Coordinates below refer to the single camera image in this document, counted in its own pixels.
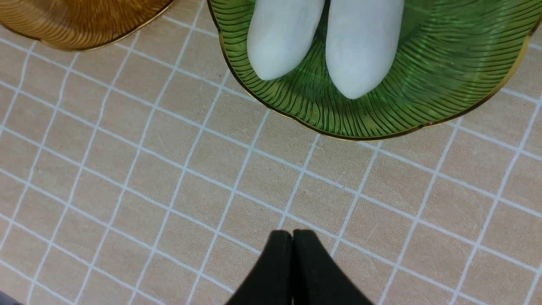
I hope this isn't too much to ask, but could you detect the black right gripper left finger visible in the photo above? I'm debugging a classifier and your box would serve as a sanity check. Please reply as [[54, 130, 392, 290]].
[[227, 230, 293, 305]]

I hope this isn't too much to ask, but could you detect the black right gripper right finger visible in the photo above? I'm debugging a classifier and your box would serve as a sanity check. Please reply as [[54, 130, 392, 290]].
[[292, 229, 373, 305]]

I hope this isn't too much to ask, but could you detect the white radish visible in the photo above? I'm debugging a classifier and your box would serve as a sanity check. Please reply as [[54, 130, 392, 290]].
[[325, 0, 404, 99], [246, 0, 325, 81]]

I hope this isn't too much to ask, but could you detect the checkered beige tablecloth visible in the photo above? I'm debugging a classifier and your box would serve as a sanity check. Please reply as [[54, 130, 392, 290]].
[[0, 0, 541, 305]]

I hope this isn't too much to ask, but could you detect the green glass plate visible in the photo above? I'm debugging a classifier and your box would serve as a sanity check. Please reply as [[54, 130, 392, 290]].
[[207, 0, 542, 141]]

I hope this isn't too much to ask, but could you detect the amber glass plate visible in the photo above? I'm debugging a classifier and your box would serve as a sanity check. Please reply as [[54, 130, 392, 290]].
[[0, 0, 174, 52]]

